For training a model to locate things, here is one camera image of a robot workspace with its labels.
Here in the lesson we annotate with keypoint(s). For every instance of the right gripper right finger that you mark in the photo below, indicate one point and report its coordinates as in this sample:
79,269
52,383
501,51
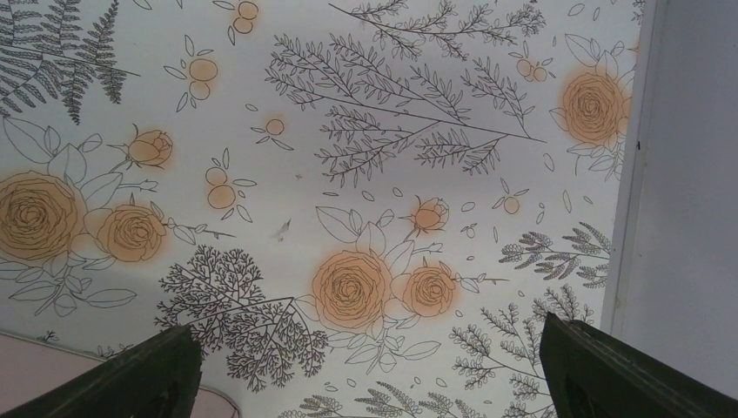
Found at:
591,374

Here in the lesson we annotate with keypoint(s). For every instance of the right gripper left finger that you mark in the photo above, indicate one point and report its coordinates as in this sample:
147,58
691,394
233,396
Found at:
159,377

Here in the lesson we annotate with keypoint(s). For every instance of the metal tray with light pieces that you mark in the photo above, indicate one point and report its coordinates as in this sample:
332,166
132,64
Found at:
31,368

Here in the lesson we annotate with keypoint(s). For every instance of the floral patterned table mat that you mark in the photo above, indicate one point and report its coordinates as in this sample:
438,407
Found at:
360,208

